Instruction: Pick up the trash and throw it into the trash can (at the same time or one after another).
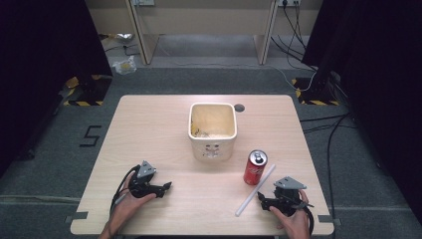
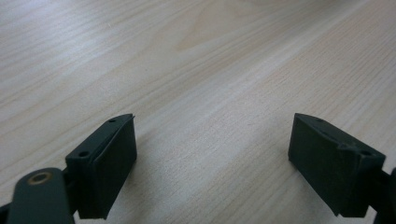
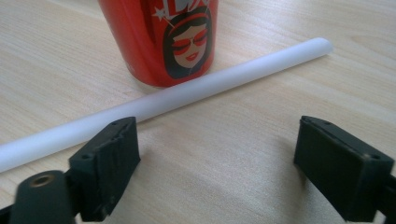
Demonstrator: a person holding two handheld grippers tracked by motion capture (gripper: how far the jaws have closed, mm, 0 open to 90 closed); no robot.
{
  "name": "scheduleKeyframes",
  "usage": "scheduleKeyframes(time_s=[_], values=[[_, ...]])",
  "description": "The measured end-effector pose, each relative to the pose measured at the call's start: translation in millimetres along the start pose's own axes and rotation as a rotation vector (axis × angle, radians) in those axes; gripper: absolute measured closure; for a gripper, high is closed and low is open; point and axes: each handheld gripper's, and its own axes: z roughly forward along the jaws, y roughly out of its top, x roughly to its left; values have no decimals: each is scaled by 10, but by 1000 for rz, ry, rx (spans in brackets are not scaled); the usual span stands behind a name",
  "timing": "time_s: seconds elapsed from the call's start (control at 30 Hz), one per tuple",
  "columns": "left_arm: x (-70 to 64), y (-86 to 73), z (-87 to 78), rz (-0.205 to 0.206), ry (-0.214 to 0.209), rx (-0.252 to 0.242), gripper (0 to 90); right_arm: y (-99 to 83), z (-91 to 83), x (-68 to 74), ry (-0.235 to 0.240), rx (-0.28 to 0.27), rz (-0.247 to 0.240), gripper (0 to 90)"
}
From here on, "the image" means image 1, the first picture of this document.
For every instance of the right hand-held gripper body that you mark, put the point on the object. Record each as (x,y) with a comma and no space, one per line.
(288,199)

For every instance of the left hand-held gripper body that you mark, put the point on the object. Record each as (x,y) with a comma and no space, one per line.
(142,186)

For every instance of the person's left hand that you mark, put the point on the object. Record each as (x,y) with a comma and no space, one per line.
(127,209)

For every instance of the person's right hand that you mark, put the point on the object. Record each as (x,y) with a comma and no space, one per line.
(297,225)

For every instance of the white plastic tube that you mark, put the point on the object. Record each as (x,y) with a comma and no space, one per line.
(255,190)

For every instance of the red soda can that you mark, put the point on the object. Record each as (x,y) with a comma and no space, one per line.
(253,172)

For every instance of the grey tape strip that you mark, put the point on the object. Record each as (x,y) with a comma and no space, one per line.
(326,219)
(78,216)

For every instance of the cream square bin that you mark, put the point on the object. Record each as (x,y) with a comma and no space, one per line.
(212,146)

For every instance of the black tape floor mark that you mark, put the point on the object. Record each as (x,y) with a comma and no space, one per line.
(94,136)

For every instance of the yellow-black striped stand base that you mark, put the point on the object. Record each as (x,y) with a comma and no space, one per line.
(315,96)
(84,94)

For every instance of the clear plastic bag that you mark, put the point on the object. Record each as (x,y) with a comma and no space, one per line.
(125,65)

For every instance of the black curtain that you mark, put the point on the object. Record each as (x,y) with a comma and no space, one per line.
(381,83)
(40,66)

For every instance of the crumpled foil bag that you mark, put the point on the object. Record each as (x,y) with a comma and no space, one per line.
(122,37)

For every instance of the white wall power outlet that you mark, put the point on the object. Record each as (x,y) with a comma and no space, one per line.
(142,2)
(288,2)

